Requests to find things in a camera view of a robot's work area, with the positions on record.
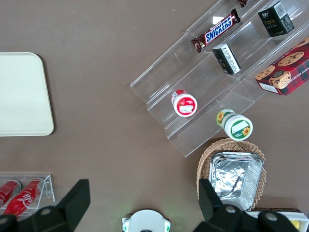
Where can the small black carton box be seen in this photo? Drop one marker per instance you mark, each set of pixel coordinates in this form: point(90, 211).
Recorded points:
point(275, 19)
point(227, 59)

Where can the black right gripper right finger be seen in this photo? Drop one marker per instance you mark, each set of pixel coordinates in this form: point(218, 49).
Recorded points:
point(214, 212)

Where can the cream plastic serving tray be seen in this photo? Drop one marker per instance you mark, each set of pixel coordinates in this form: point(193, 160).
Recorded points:
point(21, 94)

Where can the aluminium foil tray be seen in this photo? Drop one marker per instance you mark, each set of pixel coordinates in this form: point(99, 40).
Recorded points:
point(231, 178)

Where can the Snickers chocolate bar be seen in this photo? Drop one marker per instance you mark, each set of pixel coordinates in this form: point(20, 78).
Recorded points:
point(218, 30)
point(243, 2)

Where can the light woven wicker basket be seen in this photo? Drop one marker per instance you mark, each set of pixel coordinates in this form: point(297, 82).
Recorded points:
point(205, 159)

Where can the green sunflower yogurt cup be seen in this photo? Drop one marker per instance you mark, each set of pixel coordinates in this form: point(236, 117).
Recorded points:
point(237, 126)

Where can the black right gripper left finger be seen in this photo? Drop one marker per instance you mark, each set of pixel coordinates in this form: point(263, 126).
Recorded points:
point(70, 207)

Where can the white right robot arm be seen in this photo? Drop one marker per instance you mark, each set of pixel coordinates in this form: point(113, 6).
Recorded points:
point(144, 220)

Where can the red lidded yogurt cup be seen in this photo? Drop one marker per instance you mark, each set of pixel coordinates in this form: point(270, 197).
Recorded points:
point(185, 105)

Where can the white plastic snack bin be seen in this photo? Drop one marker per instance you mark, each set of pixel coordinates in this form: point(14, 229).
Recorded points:
point(305, 218)

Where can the red cola bottle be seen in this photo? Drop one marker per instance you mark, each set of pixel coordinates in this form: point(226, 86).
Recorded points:
point(6, 192)
point(21, 199)

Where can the red plaid cookie box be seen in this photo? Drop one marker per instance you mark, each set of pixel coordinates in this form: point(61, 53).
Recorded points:
point(287, 70)

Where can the clear acrylic bottle rack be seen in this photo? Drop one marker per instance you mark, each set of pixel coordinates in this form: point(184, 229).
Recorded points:
point(48, 188)

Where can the yellow snack pack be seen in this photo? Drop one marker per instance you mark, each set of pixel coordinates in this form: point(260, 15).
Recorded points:
point(295, 223)

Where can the clear acrylic tiered shelf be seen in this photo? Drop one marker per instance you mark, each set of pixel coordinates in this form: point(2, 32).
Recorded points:
point(169, 72)

